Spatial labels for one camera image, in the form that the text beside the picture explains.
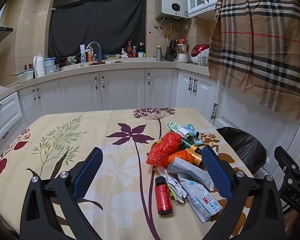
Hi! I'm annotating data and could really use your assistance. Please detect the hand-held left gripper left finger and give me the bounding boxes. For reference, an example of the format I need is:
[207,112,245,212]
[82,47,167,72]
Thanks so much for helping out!
[20,147,103,240]

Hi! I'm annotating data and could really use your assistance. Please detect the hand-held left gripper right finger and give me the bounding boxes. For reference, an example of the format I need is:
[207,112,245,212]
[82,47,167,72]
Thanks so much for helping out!
[201,145,285,240]

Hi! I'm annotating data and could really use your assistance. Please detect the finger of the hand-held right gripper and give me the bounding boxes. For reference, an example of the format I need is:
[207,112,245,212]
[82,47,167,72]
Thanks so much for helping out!
[274,146,300,179]

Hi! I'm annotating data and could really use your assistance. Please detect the grey blue plastic packet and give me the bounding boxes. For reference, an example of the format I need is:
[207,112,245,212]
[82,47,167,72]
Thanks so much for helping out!
[167,159,215,191]

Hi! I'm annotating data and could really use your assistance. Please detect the blue white plastic packet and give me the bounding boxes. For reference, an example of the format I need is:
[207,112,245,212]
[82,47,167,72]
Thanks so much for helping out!
[177,174,223,223]

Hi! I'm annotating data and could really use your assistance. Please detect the light blue tube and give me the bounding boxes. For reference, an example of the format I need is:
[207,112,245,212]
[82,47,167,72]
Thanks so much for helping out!
[191,131,204,146]

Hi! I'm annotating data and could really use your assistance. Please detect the bin with black bag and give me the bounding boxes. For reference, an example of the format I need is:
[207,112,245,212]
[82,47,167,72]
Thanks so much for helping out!
[216,127,268,174]

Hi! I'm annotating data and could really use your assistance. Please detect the small orange plastic bag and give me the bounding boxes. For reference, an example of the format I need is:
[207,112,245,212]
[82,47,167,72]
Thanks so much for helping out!
[167,150,193,168]

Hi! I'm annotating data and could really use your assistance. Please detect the green bottle gold cap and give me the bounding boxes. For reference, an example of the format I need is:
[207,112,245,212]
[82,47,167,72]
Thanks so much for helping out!
[181,137,203,155]

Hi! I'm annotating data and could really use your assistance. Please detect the silver wrapper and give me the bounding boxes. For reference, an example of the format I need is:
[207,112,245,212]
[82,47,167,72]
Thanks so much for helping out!
[155,167,188,203]

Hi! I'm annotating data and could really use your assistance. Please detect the teal white tube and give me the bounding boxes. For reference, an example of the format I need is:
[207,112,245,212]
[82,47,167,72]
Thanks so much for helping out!
[186,124,199,136]

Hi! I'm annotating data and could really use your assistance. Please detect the small red bottle black cap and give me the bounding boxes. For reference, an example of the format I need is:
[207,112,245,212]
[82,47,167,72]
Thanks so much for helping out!
[154,176,174,216]

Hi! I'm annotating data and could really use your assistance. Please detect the white green tube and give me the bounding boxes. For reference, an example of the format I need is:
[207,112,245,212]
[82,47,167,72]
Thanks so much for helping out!
[167,121,190,137]

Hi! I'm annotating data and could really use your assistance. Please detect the floral tablecloth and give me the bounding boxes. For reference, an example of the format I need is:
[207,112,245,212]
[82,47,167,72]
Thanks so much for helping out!
[0,107,255,240]

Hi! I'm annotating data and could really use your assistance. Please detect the white lower kitchen cabinets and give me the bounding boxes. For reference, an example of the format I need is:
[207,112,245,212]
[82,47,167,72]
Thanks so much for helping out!
[0,67,300,183]

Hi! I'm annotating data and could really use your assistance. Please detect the plaid cloth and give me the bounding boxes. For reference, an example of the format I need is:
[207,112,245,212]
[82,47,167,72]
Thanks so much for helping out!
[207,0,300,119]

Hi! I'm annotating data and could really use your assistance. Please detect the plastic container blue lid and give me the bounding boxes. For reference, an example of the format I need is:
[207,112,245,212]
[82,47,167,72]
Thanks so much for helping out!
[44,58,56,74]

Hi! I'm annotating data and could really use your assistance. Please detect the white electric kettle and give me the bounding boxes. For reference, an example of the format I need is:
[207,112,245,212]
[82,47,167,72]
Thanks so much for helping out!
[32,55,46,78]

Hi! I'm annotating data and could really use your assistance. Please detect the red white rice cooker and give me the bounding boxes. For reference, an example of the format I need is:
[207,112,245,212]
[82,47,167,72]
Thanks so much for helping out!
[191,44,211,64]

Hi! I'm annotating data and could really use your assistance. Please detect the white jug appliance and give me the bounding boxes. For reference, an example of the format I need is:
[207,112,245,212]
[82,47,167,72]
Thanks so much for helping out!
[174,44,189,63]

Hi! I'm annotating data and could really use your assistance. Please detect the black knife block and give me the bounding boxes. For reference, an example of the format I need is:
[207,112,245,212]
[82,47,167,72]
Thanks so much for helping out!
[164,39,178,62]

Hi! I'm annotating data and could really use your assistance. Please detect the steel faucet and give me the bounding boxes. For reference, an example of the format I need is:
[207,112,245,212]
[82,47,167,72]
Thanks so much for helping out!
[86,42,102,62]

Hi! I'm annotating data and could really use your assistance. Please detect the black curtain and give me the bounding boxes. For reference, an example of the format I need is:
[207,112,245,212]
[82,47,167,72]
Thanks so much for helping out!
[49,0,147,61]

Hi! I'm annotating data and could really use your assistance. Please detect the range hood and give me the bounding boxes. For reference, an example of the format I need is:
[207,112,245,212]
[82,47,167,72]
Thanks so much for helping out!
[0,25,14,47]

